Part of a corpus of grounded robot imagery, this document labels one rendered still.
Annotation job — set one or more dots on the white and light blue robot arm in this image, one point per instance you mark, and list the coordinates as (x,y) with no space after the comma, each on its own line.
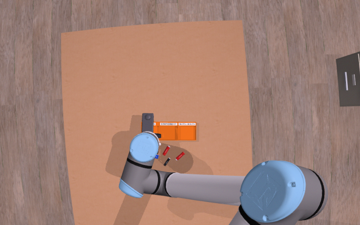
(272,193)

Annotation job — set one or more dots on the orange bin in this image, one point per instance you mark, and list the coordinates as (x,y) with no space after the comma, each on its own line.
(173,131)

